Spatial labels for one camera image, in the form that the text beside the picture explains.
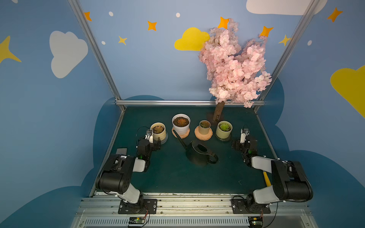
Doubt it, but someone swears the dark green watering can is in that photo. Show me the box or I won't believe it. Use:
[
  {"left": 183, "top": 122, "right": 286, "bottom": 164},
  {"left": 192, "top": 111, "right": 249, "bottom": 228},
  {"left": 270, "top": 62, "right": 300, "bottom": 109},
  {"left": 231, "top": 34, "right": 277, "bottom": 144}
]
[{"left": 173, "top": 129, "right": 219, "bottom": 166}]

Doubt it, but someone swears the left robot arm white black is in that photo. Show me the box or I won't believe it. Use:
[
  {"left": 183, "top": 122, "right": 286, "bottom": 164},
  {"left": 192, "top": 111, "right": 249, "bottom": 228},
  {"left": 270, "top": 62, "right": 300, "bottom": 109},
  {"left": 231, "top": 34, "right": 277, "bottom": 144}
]
[{"left": 95, "top": 139, "right": 161, "bottom": 205}]

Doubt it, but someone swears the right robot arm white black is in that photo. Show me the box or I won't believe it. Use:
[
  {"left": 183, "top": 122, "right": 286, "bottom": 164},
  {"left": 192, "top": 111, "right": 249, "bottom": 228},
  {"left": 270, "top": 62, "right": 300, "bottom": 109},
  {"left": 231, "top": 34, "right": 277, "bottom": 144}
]
[{"left": 232, "top": 135, "right": 314, "bottom": 206}]

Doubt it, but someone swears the yellow ribbed succulent pot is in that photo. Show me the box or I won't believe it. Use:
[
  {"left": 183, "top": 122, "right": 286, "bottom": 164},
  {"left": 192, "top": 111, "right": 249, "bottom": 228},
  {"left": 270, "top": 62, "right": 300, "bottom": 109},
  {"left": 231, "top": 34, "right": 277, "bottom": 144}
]
[{"left": 150, "top": 122, "right": 167, "bottom": 141}]

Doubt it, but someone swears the pale green succulent pot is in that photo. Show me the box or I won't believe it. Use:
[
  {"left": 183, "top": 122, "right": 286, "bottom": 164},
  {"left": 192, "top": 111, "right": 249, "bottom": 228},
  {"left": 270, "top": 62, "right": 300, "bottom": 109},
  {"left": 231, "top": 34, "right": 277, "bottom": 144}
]
[{"left": 216, "top": 121, "right": 233, "bottom": 139}]

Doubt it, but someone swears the white ribbed succulent pot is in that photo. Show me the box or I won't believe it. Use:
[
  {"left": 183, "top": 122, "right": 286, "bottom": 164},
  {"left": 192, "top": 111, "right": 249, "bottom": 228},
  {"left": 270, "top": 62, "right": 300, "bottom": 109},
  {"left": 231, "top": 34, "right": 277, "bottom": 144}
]
[{"left": 172, "top": 114, "right": 191, "bottom": 134}]

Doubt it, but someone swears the small beige succulent pot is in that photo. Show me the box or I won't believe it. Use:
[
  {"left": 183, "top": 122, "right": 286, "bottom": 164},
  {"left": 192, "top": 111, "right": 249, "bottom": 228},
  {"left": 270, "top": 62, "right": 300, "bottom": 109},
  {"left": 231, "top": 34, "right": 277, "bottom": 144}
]
[{"left": 198, "top": 120, "right": 211, "bottom": 135}]

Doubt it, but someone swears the grey saucer under yellow pot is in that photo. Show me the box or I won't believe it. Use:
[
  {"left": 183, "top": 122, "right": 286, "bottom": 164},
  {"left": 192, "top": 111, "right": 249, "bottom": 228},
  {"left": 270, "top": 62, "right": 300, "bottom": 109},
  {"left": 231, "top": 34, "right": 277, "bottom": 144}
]
[{"left": 159, "top": 133, "right": 168, "bottom": 144}]

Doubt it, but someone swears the black saucer under green pot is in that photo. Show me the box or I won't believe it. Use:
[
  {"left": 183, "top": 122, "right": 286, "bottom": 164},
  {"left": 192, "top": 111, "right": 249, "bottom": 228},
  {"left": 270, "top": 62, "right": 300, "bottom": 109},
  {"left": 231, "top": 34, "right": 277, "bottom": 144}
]
[{"left": 215, "top": 134, "right": 232, "bottom": 142}]

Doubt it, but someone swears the pink saucer under white pot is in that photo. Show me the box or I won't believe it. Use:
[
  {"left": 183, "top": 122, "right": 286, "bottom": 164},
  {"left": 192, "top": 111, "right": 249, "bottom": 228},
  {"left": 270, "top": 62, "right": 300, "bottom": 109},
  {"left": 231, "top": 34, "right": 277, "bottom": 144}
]
[{"left": 172, "top": 128, "right": 190, "bottom": 139}]

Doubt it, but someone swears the blue yellow garden fork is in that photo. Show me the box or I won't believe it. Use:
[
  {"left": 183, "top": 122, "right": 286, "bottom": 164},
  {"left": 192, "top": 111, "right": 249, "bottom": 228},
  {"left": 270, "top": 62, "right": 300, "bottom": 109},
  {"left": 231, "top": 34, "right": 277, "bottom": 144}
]
[{"left": 263, "top": 171, "right": 271, "bottom": 187}]

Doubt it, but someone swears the pink saucer under beige pot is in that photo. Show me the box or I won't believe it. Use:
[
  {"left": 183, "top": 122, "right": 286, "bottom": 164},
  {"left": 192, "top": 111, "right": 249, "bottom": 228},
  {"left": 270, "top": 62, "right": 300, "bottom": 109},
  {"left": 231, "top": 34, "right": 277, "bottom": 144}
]
[{"left": 194, "top": 126, "right": 213, "bottom": 141}]

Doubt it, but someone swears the left circuit board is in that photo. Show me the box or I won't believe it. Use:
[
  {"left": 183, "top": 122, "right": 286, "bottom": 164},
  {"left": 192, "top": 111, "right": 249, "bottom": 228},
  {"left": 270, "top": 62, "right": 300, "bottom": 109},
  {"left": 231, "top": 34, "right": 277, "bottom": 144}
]
[{"left": 128, "top": 217, "right": 146, "bottom": 226}]

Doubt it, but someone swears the circuit board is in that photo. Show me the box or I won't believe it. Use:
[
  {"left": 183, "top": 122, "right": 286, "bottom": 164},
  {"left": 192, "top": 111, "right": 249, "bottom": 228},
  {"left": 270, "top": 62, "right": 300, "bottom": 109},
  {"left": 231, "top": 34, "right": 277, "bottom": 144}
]
[
  {"left": 248, "top": 217, "right": 263, "bottom": 228},
  {"left": 128, "top": 217, "right": 146, "bottom": 226}
]

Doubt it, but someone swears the pink cherry blossom tree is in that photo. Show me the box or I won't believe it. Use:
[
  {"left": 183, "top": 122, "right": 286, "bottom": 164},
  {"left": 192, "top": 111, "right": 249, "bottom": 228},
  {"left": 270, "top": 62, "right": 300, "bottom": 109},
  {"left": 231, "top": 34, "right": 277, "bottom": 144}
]
[{"left": 199, "top": 18, "right": 272, "bottom": 122}]

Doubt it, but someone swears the right circuit board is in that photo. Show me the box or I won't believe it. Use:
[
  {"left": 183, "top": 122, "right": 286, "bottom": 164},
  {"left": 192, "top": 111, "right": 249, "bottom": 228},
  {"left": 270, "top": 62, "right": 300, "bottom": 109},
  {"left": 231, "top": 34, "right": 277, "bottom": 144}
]
[{"left": 248, "top": 217, "right": 263, "bottom": 228}]

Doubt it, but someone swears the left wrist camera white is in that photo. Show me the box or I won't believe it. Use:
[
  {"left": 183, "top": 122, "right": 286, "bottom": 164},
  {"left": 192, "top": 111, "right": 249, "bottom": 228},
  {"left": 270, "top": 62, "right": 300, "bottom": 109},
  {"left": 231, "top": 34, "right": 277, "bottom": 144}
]
[{"left": 144, "top": 129, "right": 154, "bottom": 143}]

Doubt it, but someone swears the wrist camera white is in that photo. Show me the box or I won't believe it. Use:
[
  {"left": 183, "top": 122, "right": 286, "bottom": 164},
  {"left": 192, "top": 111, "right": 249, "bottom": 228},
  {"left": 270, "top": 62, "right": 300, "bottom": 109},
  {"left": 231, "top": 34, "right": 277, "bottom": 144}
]
[
  {"left": 240, "top": 128, "right": 250, "bottom": 144},
  {"left": 144, "top": 129, "right": 154, "bottom": 143}
]

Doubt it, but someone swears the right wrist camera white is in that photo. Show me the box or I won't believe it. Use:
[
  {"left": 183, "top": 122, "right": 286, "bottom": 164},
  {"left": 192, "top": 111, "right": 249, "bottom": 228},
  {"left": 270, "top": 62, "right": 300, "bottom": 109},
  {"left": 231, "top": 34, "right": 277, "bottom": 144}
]
[{"left": 240, "top": 128, "right": 250, "bottom": 144}]

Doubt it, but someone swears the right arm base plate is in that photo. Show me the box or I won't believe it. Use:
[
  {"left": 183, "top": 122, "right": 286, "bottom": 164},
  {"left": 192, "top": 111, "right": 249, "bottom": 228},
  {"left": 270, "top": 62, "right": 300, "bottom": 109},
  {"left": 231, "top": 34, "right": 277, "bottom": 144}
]
[{"left": 231, "top": 198, "right": 271, "bottom": 214}]

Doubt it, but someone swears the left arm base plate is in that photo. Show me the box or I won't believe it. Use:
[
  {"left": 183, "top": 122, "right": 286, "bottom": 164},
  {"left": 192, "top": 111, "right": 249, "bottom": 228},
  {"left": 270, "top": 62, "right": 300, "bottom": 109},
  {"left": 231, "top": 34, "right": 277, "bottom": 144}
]
[{"left": 118, "top": 199, "right": 157, "bottom": 215}]

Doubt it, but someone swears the aluminium front rail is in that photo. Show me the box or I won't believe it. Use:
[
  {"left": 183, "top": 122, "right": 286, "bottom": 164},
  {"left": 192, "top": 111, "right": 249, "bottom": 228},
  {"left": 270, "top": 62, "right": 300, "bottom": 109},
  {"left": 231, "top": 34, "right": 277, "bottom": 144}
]
[{"left": 71, "top": 192, "right": 318, "bottom": 228}]

